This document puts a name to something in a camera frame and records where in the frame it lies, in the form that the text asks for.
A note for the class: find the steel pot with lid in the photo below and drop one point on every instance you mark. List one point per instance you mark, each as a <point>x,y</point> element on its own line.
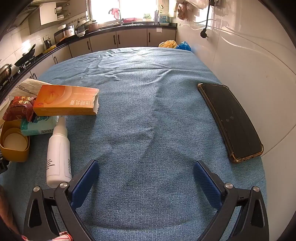
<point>5,71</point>

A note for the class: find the lidded cooking pot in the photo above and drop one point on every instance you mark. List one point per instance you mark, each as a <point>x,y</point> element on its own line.
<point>92,26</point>

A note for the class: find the yellow plastic bag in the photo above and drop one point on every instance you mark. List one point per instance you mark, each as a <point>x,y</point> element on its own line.
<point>168,44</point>

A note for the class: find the blue plastic bag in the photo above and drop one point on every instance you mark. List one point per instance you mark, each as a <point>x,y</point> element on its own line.
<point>183,46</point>

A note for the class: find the person's left forearm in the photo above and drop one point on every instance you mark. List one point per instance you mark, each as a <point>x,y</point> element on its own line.
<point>5,208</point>

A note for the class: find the steel kettle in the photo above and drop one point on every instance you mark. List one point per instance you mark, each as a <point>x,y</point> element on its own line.
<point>47,44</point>

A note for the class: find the teal tissue pack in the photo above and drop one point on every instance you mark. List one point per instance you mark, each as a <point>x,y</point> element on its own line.
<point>34,126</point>

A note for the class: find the yellow plastic container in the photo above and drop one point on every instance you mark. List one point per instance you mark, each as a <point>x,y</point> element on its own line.
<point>13,155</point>

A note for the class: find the hanging plastic bags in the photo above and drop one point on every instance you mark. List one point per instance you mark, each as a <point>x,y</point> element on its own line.
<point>189,9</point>

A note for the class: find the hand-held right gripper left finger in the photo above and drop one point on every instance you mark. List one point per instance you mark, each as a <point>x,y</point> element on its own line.
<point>84,183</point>

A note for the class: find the red cloth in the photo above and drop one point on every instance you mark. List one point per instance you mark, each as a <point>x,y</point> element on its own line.
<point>115,12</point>

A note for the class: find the grey base kitchen cabinets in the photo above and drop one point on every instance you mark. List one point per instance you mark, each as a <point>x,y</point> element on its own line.
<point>129,38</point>

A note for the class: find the steel range hood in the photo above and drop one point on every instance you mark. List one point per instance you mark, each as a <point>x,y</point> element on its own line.
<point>27,16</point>

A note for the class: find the wall cabinet with dish rack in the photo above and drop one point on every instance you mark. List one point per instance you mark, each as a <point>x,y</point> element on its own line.
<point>47,11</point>

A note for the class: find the yellow tray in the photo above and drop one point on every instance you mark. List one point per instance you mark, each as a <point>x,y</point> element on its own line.
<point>49,48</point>

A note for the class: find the orange snack packet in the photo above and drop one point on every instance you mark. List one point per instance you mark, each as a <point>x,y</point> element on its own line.
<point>64,99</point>

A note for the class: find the red snack packet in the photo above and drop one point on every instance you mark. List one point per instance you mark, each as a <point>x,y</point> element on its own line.
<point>18,109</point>

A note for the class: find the white spray bottle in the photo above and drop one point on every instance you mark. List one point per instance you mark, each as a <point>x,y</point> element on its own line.
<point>57,157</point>

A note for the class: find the blue tablecloth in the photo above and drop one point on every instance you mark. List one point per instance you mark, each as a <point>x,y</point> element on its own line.
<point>148,115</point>

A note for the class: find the white round lid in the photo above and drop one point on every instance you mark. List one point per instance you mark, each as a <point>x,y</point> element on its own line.
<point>15,140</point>

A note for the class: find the white plastic bag red print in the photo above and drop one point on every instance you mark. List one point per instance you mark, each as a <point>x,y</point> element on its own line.
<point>25,87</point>

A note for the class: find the black wok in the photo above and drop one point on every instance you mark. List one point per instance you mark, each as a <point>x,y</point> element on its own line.
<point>24,59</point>

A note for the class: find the kitchen window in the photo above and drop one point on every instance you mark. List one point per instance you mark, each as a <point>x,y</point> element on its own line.
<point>136,9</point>

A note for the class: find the person's plaid clothing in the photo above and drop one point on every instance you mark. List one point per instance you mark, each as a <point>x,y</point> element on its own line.
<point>62,236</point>

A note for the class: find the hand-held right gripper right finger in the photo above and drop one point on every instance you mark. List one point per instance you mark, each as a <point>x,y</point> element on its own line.
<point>207,185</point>

